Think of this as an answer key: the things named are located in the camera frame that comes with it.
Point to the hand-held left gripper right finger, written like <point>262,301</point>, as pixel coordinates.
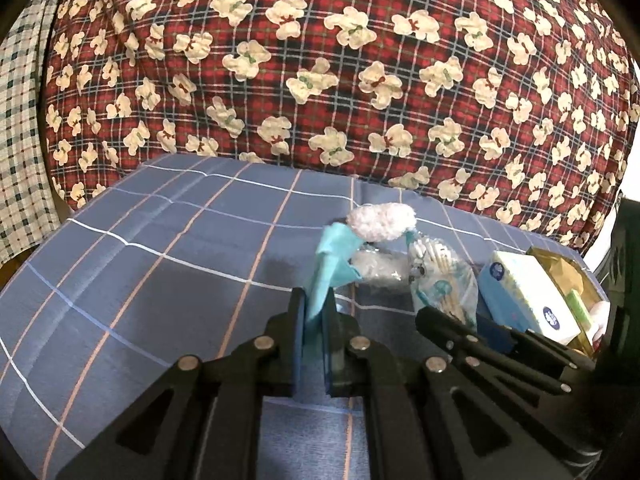
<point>328,347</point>

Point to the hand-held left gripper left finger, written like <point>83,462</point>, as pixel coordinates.
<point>299,342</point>

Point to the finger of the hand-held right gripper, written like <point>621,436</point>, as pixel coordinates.
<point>440,327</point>
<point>495,332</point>

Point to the bag of cotton swabs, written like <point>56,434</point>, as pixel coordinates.
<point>440,280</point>

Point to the gold tin box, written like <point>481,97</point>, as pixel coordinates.
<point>555,265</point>

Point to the teal cloth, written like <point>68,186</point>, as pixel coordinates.
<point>335,260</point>

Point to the yellow and blue tissue pack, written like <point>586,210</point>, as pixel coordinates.
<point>520,290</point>

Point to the clear plastic bag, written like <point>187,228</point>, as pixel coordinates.
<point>380,267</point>

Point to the blue plaid bed sheet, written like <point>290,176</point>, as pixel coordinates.
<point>150,260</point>

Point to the red plaid bear-print blanket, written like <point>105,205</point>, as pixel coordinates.
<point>350,60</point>

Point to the green and white checked cloth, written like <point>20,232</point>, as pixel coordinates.
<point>20,135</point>

